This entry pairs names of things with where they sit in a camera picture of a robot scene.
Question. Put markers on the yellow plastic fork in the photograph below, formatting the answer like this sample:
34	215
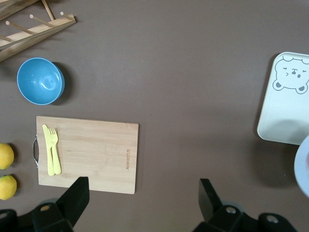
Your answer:
56	154

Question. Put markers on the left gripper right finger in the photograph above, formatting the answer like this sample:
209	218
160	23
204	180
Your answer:
212	215

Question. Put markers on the brown table mat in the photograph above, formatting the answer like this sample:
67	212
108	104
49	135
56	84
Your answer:
181	84

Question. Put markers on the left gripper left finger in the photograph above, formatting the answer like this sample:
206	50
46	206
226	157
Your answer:
70	205

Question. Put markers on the wooden peg rack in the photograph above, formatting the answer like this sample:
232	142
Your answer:
36	29

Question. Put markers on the bamboo cutting board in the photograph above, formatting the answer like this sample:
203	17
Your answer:
96	154

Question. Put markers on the pale lilac round plate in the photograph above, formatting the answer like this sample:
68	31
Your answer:
301	169

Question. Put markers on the yellow lemon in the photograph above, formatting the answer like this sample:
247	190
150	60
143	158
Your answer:
7	187
5	155

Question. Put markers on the cream bear print tray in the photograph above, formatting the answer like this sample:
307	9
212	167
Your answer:
282	108

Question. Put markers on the yellow plastic knife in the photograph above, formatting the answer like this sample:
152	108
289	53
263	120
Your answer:
47	145

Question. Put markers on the blue bowl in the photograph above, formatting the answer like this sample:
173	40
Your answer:
39	81

